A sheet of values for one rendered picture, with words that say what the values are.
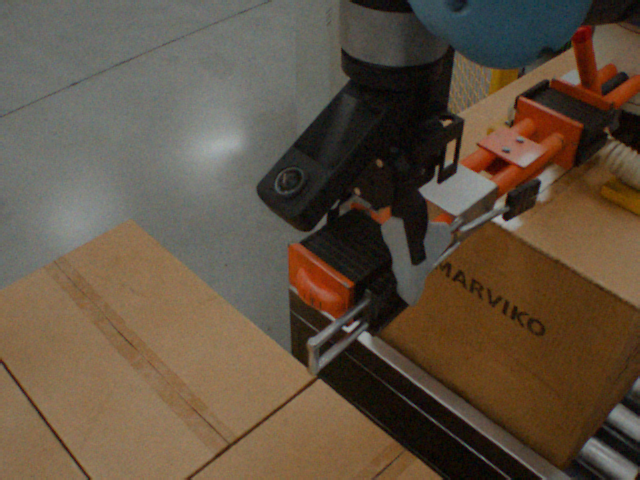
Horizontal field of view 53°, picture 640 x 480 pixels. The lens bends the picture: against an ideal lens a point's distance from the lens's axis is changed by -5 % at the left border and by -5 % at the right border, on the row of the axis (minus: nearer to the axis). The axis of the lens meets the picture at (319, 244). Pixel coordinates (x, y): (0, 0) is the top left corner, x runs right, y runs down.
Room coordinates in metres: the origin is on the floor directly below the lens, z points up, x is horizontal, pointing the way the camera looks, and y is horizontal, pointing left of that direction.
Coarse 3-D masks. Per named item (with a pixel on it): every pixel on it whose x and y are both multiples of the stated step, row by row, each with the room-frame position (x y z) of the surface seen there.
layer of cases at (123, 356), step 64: (64, 256) 0.99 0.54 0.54; (128, 256) 0.99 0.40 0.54; (0, 320) 0.81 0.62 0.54; (64, 320) 0.81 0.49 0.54; (128, 320) 0.82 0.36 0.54; (192, 320) 0.82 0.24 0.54; (0, 384) 0.66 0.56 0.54; (64, 384) 0.67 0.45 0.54; (128, 384) 0.67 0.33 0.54; (192, 384) 0.67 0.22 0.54; (256, 384) 0.67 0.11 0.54; (320, 384) 0.68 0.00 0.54; (0, 448) 0.54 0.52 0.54; (64, 448) 0.54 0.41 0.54; (128, 448) 0.54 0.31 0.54; (192, 448) 0.55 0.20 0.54; (256, 448) 0.55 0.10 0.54; (320, 448) 0.55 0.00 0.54; (384, 448) 0.55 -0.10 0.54
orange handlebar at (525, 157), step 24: (600, 72) 0.76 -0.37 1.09; (624, 96) 0.71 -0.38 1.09; (528, 120) 0.64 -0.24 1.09; (480, 144) 0.58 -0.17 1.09; (504, 144) 0.59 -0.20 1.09; (528, 144) 0.59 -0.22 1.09; (552, 144) 0.60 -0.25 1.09; (480, 168) 0.56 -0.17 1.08; (504, 168) 0.55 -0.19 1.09; (528, 168) 0.55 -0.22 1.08; (504, 192) 0.52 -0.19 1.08; (384, 216) 0.47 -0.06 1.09; (312, 288) 0.38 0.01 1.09; (336, 312) 0.37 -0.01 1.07
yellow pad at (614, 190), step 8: (608, 184) 0.68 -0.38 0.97; (616, 184) 0.68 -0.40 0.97; (624, 184) 0.68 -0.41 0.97; (600, 192) 0.68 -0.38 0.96; (608, 192) 0.67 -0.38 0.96; (616, 192) 0.67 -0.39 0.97; (624, 192) 0.67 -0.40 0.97; (632, 192) 0.67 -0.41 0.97; (616, 200) 0.66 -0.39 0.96; (624, 200) 0.66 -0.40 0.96; (632, 200) 0.65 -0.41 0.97; (632, 208) 0.65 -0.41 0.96
